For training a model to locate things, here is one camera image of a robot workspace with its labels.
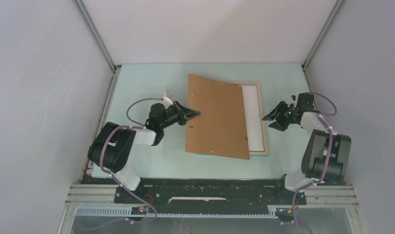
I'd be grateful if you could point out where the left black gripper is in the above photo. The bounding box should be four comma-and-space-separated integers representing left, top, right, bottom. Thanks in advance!
159, 101, 200, 130

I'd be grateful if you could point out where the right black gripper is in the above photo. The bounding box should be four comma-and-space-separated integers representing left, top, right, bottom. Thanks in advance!
262, 100, 297, 132

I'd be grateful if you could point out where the brown backing board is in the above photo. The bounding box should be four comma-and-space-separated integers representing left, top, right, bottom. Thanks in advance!
185, 74, 250, 160

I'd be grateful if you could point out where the colourful balloon photo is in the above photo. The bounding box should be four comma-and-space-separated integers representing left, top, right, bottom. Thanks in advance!
241, 85, 266, 156

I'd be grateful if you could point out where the wooden picture frame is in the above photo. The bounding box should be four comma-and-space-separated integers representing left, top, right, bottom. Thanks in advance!
186, 74, 269, 160

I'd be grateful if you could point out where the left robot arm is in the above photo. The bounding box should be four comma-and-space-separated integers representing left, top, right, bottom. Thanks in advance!
87, 101, 201, 203

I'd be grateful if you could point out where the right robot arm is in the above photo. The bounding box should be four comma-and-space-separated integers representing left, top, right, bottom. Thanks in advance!
262, 92, 352, 204

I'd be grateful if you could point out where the aluminium mounting profile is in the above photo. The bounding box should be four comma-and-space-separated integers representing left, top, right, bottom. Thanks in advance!
57, 184, 359, 234

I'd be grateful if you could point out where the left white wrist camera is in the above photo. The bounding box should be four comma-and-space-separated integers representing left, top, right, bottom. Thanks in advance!
163, 91, 173, 106

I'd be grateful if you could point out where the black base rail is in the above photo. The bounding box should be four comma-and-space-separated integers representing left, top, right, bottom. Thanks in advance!
114, 178, 306, 215

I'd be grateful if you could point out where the right corner aluminium post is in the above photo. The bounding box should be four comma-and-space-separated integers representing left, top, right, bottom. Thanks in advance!
302, 0, 345, 72

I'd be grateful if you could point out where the corner aluminium post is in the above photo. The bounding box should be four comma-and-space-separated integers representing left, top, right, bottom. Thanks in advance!
302, 0, 345, 72
72, 0, 117, 72

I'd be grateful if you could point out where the left corner aluminium post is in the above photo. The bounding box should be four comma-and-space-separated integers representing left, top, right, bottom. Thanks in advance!
72, 0, 117, 72

